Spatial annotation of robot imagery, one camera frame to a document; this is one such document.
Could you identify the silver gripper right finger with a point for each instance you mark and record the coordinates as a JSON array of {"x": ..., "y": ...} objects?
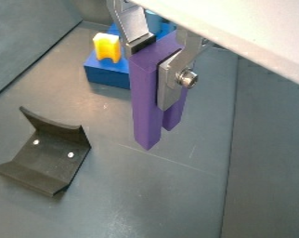
[{"x": 176, "y": 69}]

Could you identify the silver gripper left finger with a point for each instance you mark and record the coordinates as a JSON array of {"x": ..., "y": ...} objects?
[{"x": 130, "y": 22}]

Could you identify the purple double-square peg block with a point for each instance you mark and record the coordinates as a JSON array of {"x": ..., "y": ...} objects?
[{"x": 149, "y": 118}]

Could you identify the blue peg board base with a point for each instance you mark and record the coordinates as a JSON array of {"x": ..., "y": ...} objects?
[{"x": 113, "y": 74}]

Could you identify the yellow notched block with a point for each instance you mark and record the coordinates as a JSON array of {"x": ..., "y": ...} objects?
[{"x": 106, "y": 47}]

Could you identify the black curved holder bracket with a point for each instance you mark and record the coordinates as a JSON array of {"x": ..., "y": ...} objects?
[{"x": 49, "y": 159}]

